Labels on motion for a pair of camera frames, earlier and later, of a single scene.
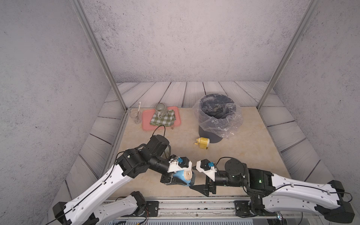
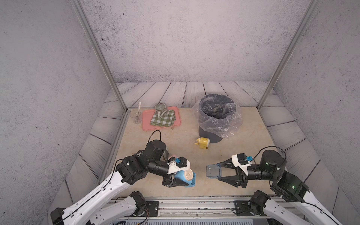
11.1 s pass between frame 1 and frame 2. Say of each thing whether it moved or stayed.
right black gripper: moved
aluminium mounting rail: stayed
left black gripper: stayed
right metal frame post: stayed
